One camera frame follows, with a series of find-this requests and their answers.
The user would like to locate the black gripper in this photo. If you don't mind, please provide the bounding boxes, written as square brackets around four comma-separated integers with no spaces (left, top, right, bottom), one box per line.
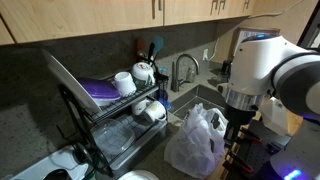
[223,105,258,148]

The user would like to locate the white printed plastic bag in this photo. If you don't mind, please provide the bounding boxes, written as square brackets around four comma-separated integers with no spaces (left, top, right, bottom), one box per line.
[163,103,229,179]

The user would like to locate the clear plastic food container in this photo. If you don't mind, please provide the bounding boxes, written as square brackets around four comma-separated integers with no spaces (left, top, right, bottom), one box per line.
[90,118,137,156]

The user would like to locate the red and black clamp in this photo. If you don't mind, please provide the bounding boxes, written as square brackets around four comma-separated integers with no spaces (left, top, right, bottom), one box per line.
[222,151,254,174]
[239,128,264,144]

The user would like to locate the white plastic basin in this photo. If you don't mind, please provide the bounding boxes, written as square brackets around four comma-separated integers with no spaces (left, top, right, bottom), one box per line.
[259,97,290,137]

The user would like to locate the stainless steel sink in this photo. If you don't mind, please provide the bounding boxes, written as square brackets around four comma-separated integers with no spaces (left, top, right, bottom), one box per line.
[169,84,234,121]

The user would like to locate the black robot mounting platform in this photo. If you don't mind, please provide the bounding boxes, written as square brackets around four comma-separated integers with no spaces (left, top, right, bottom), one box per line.
[221,118,294,180]

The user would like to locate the black bottle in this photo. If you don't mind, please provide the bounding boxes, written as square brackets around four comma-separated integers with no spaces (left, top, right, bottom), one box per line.
[218,59,233,84]

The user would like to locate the clear soap dispenser bottle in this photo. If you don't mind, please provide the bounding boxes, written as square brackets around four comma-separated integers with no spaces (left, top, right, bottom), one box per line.
[185,66,197,84]

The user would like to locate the metal kitchen faucet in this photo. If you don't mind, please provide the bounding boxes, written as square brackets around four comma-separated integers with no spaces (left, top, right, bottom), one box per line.
[170,53,200,93]

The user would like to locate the framed text sign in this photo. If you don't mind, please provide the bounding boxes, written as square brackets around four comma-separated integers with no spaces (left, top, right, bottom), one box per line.
[233,27,281,58]

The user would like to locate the black utensil holder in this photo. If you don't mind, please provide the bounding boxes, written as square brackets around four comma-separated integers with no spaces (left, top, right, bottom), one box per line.
[154,73,169,101]

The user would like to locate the cream mug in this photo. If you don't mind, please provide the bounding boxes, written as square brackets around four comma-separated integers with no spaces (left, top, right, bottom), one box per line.
[143,100,168,123]

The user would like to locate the blue dish soap bottle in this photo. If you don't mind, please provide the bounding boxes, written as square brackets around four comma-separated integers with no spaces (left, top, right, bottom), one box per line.
[158,66,172,111]

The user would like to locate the grey dish rack drip tray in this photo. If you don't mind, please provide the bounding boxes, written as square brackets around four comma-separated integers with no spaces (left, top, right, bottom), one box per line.
[109,119,169,172]

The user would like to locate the small white mug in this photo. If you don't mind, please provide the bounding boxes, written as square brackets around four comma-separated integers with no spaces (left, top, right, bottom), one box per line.
[130,99,149,116]

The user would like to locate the white mug with red print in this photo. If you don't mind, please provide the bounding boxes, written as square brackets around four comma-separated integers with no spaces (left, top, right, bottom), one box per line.
[130,62,157,89]

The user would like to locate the blue spatula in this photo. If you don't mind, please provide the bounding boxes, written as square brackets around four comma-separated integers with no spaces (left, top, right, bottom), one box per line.
[152,35,165,56]

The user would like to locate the black kitchen utensil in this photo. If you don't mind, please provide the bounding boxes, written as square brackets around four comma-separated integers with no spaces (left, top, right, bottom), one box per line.
[147,42,156,64]

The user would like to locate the small white plate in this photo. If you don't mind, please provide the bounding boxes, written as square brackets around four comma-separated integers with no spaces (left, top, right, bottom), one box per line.
[118,169,160,180]

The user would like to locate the plain white mug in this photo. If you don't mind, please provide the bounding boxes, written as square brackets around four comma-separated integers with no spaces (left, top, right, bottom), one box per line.
[114,71,138,98]

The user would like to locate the red kitchen utensil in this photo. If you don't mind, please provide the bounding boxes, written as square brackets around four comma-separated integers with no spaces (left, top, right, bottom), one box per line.
[135,38,147,54]

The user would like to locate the purple plastic bowl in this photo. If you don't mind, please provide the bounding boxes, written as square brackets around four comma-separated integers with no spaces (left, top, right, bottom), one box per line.
[78,78,122,108]

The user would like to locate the black round object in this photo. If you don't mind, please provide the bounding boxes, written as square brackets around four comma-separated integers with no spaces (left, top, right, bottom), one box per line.
[42,168,73,180]

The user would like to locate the white appliance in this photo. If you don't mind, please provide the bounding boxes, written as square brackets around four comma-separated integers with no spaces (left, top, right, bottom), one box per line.
[9,145,92,180]

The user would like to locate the white power cable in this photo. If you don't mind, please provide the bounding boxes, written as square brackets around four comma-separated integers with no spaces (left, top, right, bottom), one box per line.
[207,37,219,61]

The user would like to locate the black wire dish rack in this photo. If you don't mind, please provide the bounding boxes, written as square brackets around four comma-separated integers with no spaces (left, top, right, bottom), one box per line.
[56,71,169,178]

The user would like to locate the wooden wall cabinet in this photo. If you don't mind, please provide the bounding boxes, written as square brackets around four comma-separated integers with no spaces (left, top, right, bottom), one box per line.
[0,0,320,46]

